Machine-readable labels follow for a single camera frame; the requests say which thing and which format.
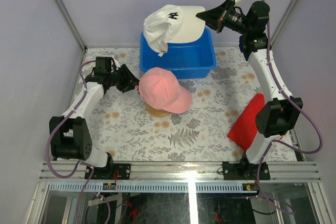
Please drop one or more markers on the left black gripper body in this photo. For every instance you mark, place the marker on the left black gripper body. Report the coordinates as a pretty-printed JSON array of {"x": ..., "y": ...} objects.
[{"x": 117, "y": 78}]

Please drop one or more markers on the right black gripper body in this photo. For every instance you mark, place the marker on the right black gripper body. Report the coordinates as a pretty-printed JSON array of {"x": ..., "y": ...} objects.
[{"x": 235, "y": 21}]

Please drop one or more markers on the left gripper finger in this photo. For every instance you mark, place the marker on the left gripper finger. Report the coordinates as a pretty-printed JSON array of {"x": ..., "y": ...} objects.
[
  {"x": 131, "y": 87},
  {"x": 128, "y": 75}
]

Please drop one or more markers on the pink baseball cap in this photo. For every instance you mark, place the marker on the pink baseball cap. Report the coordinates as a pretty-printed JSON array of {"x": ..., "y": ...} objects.
[{"x": 160, "y": 89}]

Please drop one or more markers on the wooden hat stand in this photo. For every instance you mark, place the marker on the wooden hat stand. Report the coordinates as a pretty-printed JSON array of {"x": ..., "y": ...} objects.
[{"x": 156, "y": 112}]

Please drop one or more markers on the white cloth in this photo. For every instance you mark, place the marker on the white cloth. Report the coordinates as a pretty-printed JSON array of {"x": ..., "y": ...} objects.
[{"x": 172, "y": 24}]

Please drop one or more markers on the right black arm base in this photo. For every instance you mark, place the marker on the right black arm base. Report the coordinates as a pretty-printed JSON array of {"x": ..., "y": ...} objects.
[{"x": 245, "y": 171}]

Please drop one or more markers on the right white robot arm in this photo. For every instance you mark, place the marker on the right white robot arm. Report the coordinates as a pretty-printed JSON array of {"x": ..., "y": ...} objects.
[{"x": 281, "y": 109}]

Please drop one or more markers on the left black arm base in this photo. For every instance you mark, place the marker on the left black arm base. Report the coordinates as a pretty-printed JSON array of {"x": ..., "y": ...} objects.
[{"x": 118, "y": 171}]

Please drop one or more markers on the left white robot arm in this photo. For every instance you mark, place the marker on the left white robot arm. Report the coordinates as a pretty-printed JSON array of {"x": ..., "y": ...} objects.
[{"x": 69, "y": 133}]

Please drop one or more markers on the floral table mat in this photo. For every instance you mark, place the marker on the floral table mat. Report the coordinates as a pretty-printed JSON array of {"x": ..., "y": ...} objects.
[{"x": 120, "y": 125}]

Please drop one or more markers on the blue plastic bin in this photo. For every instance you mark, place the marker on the blue plastic bin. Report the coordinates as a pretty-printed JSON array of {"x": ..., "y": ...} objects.
[{"x": 192, "y": 60}]

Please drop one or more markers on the red cloth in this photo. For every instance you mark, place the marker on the red cloth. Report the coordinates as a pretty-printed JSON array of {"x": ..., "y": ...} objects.
[{"x": 244, "y": 129}]

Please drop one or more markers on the aluminium front rail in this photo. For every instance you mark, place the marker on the aluminium front rail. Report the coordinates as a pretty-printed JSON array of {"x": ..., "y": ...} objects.
[{"x": 278, "y": 172}]

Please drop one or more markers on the slotted cable duct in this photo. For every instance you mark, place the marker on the slotted cable duct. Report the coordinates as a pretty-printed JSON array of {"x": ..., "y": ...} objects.
[{"x": 180, "y": 187}]

